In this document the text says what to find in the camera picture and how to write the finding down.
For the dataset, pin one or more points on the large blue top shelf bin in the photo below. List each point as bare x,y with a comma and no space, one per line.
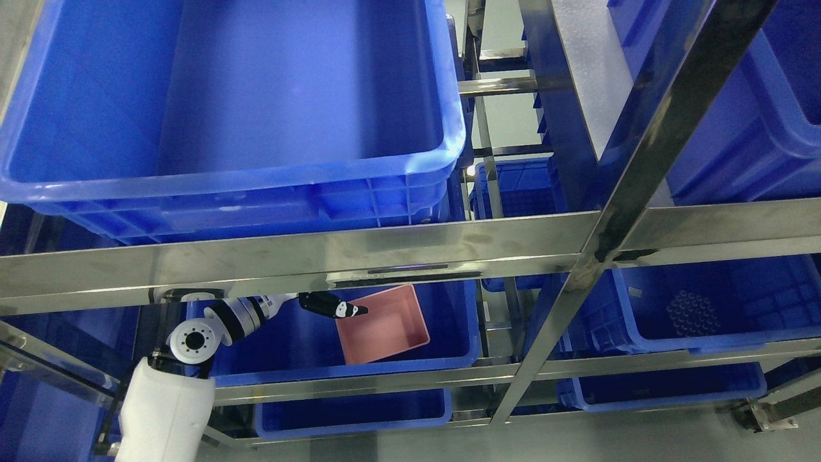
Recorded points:
168,121

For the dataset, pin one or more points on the pink plastic storage box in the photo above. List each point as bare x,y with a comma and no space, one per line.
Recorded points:
393,325

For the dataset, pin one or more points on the blue bottom shelf bin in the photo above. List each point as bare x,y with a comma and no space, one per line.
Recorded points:
356,413

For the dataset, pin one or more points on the blue middle shelf bin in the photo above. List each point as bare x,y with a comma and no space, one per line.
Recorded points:
297,345

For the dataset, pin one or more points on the blue right shelf bin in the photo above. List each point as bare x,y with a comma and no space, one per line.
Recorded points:
707,307

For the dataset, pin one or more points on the steel shelf rack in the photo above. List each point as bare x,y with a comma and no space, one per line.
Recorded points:
531,274

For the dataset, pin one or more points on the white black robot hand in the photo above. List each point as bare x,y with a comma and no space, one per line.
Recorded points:
322,303

